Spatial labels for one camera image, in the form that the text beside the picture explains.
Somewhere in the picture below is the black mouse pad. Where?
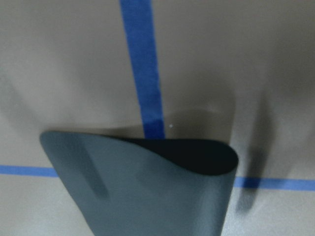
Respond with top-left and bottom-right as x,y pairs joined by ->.
40,131 -> 239,236

